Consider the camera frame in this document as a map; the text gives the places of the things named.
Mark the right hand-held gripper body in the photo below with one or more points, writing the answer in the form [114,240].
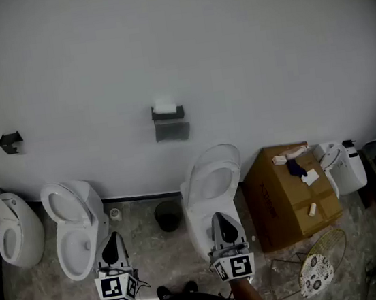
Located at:
[239,266]

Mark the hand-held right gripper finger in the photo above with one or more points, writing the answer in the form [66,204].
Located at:
[216,231]
[239,230]

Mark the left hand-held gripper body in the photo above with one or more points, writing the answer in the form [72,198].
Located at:
[110,286]

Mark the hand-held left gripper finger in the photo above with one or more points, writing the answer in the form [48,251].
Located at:
[108,254]
[122,252]

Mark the white toilet paper roll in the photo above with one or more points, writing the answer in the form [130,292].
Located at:
[165,107]

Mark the person's right forearm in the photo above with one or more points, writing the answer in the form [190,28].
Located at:
[248,295]

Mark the white toilet with square tank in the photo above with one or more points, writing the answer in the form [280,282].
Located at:
[79,235]

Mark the white toilet with raised lid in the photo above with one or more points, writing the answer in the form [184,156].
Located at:
[213,183]

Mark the white egg-shaped toilet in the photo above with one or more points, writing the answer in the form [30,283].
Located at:
[23,232]

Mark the white smart toilet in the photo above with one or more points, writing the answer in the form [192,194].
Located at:
[352,172]

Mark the large brown cardboard box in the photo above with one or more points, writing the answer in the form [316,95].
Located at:
[285,208]

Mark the person's left black shoe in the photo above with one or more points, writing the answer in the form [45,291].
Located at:
[163,292]

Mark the small white cylinder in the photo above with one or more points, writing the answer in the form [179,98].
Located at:
[312,209]

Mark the white patterned plate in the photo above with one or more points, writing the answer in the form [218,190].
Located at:
[316,274]

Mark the small white box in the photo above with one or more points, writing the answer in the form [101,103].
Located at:
[279,160]

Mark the dark blue cloth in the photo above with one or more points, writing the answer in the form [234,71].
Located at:
[295,167]

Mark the white paper sheet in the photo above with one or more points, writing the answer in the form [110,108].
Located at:
[311,177]

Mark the pale long tube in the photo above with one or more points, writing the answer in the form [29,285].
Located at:
[296,153]

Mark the small black device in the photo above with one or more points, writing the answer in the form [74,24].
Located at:
[349,145]

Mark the black wall paper holder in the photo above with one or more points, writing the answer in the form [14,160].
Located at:
[169,115]

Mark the empty black wall holder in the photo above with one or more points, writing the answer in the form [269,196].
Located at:
[10,141]

